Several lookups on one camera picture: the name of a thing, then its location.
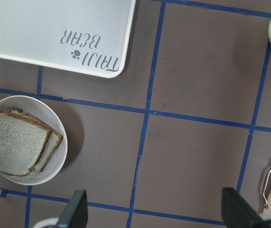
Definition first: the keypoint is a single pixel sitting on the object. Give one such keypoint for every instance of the bread slice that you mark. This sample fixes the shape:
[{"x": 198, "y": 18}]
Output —
[
  {"x": 53, "y": 143},
  {"x": 22, "y": 142}
]

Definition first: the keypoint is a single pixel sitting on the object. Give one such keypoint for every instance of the bread slice on plate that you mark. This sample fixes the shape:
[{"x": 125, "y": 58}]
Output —
[{"x": 53, "y": 143}]

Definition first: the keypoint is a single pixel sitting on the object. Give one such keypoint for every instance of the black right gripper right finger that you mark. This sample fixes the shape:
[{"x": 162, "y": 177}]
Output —
[{"x": 236, "y": 212}]

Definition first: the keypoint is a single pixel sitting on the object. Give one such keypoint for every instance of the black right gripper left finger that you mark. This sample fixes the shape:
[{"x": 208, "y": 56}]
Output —
[{"x": 75, "y": 214}]

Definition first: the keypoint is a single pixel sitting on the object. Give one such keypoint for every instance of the cream rectangular bear tray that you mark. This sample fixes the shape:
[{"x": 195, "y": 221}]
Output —
[{"x": 84, "y": 36}]

